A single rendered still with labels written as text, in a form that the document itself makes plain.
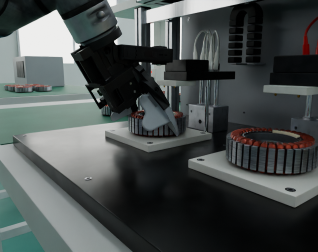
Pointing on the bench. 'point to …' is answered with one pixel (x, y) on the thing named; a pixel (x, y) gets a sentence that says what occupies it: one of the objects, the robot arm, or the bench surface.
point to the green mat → (45, 119)
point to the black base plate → (170, 195)
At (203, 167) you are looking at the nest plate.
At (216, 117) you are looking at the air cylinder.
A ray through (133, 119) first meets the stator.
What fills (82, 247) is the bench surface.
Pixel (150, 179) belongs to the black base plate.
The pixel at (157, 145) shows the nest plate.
